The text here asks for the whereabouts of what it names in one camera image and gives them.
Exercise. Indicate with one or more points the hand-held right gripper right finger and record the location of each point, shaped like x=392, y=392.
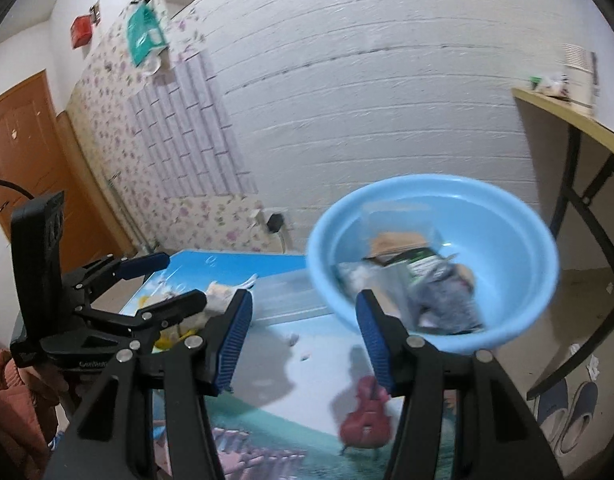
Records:
x=374, y=345

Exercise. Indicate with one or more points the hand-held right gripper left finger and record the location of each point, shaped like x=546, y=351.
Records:
x=234, y=340

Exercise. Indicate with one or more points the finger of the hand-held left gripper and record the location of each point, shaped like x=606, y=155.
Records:
x=187, y=302
x=147, y=263

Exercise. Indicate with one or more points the white doll with yellow hair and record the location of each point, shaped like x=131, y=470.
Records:
x=222, y=292

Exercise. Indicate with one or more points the clear plastic bag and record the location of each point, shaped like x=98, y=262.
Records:
x=387, y=285

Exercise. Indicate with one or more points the dark printed packet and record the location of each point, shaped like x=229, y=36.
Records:
x=442, y=300

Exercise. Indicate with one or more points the black box with green label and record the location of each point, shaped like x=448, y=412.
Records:
x=422, y=260

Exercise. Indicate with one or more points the brown plush toy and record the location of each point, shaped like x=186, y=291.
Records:
x=397, y=245

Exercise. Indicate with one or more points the light blue plastic basin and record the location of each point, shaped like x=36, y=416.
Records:
x=497, y=240

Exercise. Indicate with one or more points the person's left forearm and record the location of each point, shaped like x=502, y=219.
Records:
x=12, y=410

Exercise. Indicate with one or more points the low table with printed top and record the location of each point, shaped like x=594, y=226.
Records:
x=297, y=410

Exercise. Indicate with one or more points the orange wooden door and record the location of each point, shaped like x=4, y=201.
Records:
x=27, y=150

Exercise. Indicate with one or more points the black plug charger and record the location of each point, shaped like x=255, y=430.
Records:
x=274, y=222

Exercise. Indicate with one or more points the green plastic bag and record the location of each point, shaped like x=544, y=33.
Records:
x=142, y=35

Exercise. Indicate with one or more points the wooden desk with black legs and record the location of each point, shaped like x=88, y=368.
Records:
x=552, y=105

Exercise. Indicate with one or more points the white packet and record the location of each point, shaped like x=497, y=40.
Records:
x=554, y=87

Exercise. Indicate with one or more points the stack of paper cups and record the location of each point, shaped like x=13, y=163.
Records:
x=579, y=80

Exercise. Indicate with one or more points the white wall socket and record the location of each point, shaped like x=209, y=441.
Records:
x=259, y=215

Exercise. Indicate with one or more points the red wall box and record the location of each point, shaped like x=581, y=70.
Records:
x=81, y=32

